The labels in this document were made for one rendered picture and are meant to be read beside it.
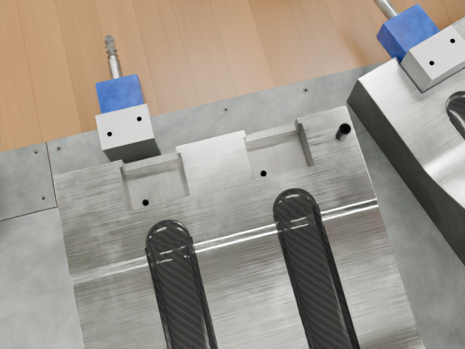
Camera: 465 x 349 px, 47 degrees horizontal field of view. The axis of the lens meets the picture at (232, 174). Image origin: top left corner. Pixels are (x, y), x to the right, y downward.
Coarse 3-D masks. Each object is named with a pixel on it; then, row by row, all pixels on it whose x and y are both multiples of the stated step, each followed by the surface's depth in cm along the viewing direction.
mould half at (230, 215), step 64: (320, 128) 46; (64, 192) 44; (192, 192) 44; (256, 192) 44; (320, 192) 44; (128, 256) 43; (256, 256) 43; (384, 256) 44; (128, 320) 42; (256, 320) 42; (384, 320) 42
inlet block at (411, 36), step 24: (384, 0) 53; (384, 24) 51; (408, 24) 51; (432, 24) 51; (408, 48) 50; (432, 48) 49; (456, 48) 49; (408, 72) 51; (432, 72) 48; (456, 72) 51
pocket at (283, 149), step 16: (288, 128) 48; (256, 144) 48; (272, 144) 48; (288, 144) 48; (304, 144) 47; (256, 160) 48; (272, 160) 48; (288, 160) 48; (304, 160) 48; (256, 176) 48
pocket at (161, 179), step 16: (144, 160) 47; (160, 160) 47; (176, 160) 47; (128, 176) 48; (144, 176) 48; (160, 176) 48; (176, 176) 48; (128, 192) 47; (144, 192) 47; (160, 192) 47; (176, 192) 47; (128, 208) 44
